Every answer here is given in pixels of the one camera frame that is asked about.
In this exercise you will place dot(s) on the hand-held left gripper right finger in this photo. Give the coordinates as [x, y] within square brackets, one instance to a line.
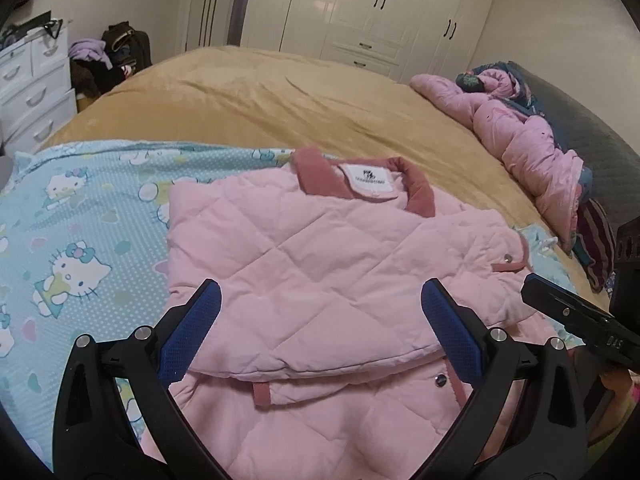
[452, 335]

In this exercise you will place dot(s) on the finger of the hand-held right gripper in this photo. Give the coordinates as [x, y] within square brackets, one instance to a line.
[555, 300]

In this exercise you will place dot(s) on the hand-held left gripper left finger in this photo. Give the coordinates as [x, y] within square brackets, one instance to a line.
[192, 330]

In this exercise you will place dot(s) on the pink quilted jacket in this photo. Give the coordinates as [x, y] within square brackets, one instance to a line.
[325, 270]

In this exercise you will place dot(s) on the dark clothes pile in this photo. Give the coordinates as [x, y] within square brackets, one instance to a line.
[100, 79]

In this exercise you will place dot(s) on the black clothes hanger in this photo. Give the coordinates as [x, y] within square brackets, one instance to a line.
[59, 27]

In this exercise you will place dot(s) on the person's right hand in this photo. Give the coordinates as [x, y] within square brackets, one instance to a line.
[620, 386]

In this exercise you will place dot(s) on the dark striped pillow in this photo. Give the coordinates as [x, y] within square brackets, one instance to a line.
[597, 245]

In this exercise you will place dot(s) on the blue cat print blanket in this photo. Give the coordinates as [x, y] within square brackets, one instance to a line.
[85, 220]

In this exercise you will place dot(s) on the grey quilted headboard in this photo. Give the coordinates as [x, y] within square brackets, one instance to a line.
[600, 145]

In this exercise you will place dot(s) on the pink puffy coat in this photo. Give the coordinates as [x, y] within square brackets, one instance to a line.
[515, 135]

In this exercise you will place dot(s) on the tan plush bed cover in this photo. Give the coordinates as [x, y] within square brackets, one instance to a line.
[300, 100]

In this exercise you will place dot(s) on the white drawer chest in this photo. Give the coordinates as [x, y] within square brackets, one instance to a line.
[35, 90]

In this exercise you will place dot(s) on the purple cloth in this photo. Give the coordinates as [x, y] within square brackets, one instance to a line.
[87, 50]

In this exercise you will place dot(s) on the room door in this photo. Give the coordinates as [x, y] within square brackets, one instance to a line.
[215, 15]

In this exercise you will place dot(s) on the white wardrobe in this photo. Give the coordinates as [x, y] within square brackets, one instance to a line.
[380, 10]

